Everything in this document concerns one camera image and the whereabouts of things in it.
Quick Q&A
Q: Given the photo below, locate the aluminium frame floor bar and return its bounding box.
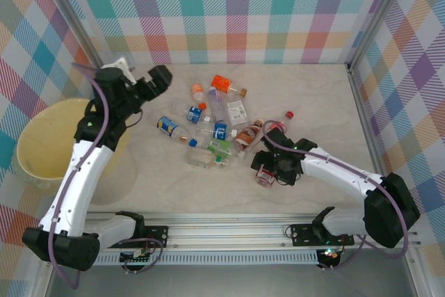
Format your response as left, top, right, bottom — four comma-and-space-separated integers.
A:
346, 63, 435, 297

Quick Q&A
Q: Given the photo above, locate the round pale yellow bin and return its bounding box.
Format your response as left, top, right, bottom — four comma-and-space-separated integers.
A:
15, 97, 138, 207

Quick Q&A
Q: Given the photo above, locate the green label bottle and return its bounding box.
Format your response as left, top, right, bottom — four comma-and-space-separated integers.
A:
207, 138, 246, 159

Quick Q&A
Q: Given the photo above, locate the clear bottle green cap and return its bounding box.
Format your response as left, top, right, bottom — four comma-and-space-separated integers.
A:
211, 154, 232, 170

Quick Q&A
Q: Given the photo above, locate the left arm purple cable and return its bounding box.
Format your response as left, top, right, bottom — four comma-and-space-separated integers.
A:
47, 63, 164, 291

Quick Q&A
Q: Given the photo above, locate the orange label bottle brown cap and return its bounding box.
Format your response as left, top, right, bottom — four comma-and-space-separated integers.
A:
211, 74, 248, 98

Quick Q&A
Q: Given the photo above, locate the red label bottle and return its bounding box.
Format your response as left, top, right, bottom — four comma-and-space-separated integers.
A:
255, 167, 276, 191

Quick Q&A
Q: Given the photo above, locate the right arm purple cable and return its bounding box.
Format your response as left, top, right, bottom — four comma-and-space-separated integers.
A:
261, 120, 408, 272

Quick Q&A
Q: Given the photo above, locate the clear bottle purple label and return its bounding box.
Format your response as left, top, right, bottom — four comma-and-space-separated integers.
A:
207, 86, 226, 123

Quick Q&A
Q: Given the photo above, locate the blue yellow label bottle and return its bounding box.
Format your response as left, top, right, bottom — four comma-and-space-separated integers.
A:
156, 115, 191, 144

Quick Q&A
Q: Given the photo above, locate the white slotted cable duct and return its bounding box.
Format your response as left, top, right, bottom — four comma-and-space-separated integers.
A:
93, 253, 320, 266

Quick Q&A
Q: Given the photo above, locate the large clear square bottle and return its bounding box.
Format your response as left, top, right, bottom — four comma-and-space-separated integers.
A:
186, 138, 215, 170

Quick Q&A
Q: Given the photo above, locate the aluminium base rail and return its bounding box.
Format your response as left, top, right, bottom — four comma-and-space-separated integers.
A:
81, 210, 420, 253

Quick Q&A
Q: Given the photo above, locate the small bottle peach cap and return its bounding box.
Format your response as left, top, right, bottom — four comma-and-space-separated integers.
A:
190, 83, 205, 102

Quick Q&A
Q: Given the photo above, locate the small blue label bottle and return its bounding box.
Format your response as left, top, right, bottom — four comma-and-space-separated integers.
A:
186, 105, 212, 125

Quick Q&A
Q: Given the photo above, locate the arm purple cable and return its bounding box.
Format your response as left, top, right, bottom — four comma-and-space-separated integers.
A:
47, 63, 164, 291
261, 120, 408, 272

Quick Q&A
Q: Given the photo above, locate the square bottle white label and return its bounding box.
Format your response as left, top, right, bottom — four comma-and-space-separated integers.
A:
226, 99, 250, 127

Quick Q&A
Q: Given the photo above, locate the aluminium frame post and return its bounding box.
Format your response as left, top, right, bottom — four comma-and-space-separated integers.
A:
346, 0, 414, 75
41, 0, 109, 68

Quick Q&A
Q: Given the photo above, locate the pink bottle red cap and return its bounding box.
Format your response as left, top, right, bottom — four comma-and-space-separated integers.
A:
263, 110, 296, 134

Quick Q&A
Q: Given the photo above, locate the blue label water bottle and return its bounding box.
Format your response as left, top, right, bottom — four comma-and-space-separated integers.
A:
195, 121, 239, 140

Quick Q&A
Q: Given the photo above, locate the left gripper thin black cable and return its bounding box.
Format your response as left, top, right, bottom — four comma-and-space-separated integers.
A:
125, 109, 144, 128

